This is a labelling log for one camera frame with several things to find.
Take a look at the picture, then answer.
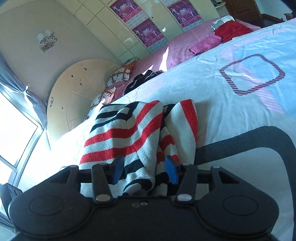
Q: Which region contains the striped knit sweater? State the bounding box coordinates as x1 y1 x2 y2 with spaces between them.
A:
79 99 198 197

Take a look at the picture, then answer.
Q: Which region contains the black clothes pile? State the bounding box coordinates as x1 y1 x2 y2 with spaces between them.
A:
124 70 163 95

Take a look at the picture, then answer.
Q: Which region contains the near heart pattern pillow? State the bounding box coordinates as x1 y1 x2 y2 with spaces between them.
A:
84 87 116 121

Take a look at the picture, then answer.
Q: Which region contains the heart pattern pillow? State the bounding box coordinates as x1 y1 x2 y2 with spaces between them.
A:
106 61 137 88
84 87 116 121

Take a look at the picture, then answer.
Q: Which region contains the cream round headboard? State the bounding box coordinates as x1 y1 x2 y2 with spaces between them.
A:
47 59 120 145

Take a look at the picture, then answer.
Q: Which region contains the far heart pattern pillow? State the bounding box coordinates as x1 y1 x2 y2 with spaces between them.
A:
106 61 137 88

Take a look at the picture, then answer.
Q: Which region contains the grey curtain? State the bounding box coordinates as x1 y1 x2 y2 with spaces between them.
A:
1 53 47 130

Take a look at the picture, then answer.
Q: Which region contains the window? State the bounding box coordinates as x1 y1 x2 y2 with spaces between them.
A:
1 91 50 186

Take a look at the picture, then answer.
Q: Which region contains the white patterned bed sheet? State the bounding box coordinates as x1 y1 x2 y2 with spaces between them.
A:
9 20 295 240

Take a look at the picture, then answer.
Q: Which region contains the pink bed cover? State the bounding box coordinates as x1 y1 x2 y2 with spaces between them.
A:
112 18 220 101

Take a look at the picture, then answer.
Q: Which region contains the magenta folded garment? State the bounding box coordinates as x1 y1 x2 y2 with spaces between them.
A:
189 35 222 56

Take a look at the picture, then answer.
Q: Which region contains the lower left purple poster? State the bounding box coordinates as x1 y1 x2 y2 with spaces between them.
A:
133 19 167 53

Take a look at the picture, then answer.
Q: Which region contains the purple poster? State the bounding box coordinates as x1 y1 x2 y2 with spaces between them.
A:
109 0 149 30
162 0 203 31
133 19 167 53

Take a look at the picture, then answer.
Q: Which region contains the cream wardrobe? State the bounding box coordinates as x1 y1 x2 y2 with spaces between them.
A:
59 0 219 62

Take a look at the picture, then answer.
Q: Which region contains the red folded garment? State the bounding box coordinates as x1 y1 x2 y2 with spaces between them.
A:
214 21 252 43

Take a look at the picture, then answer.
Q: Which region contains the upper right purple poster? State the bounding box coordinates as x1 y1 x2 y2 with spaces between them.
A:
162 0 203 31

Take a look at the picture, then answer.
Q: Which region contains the striped white green garment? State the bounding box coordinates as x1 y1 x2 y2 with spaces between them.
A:
210 15 235 32

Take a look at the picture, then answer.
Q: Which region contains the upper left purple poster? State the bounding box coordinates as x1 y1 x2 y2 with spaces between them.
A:
109 0 149 30

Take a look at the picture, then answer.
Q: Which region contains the dark brown door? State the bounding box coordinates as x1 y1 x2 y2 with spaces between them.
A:
225 0 261 22

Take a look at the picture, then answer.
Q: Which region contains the wall lamp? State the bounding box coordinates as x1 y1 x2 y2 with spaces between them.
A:
37 29 58 52

